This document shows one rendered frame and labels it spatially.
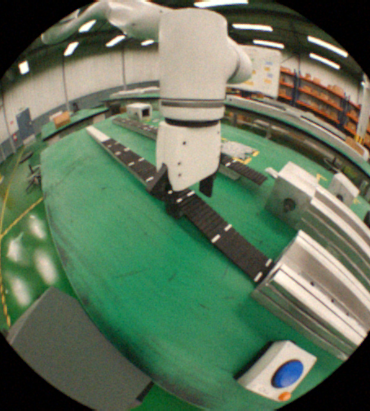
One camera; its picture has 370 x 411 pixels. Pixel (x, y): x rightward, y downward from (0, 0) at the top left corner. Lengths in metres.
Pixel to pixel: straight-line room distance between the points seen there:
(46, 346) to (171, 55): 0.29
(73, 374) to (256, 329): 0.24
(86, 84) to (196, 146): 11.21
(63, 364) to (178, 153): 0.25
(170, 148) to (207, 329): 0.25
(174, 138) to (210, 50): 0.12
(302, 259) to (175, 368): 0.24
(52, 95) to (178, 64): 10.82
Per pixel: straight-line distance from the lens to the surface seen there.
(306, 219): 0.36
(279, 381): 0.23
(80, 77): 11.34
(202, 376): 0.26
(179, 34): 0.19
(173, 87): 0.19
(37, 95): 10.98
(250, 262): 0.28
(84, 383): 0.15
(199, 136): 0.21
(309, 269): 0.28
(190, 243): 0.29
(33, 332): 0.15
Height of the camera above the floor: 1.03
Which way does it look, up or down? 45 degrees down
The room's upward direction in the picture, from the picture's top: straight up
